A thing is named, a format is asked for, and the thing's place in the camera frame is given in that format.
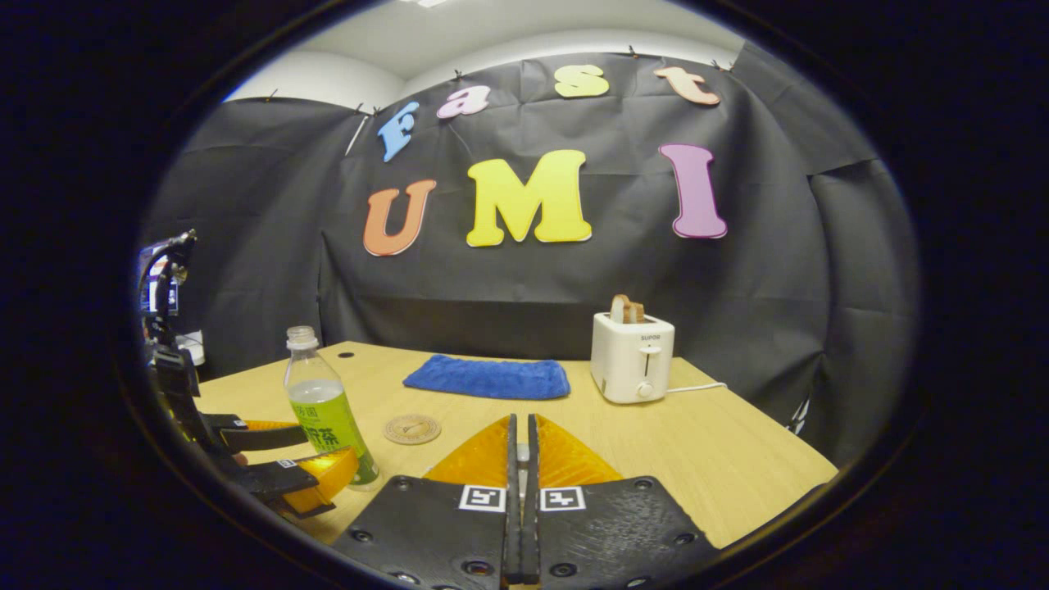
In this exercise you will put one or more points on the round wooden coaster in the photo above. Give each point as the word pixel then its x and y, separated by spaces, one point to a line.
pixel 412 429

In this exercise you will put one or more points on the blue folded towel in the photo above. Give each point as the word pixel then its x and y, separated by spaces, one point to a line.
pixel 492 378

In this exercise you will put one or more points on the white side desk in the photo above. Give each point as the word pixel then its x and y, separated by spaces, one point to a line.
pixel 193 348

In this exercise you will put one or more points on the pale bread slice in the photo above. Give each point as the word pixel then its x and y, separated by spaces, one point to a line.
pixel 619 309

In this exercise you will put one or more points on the black backdrop cloth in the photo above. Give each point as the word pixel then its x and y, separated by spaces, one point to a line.
pixel 737 287

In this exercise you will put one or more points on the green label water bottle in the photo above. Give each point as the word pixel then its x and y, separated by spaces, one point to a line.
pixel 315 393

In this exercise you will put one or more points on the brown bread slice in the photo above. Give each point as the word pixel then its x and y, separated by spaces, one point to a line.
pixel 637 312

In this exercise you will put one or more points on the white toaster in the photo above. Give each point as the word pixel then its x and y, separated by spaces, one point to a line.
pixel 631 360

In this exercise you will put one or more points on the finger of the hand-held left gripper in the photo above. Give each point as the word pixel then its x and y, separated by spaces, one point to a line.
pixel 262 438
pixel 283 479

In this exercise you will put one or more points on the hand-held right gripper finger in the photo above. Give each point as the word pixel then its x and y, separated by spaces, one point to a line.
pixel 533 459
pixel 512 459

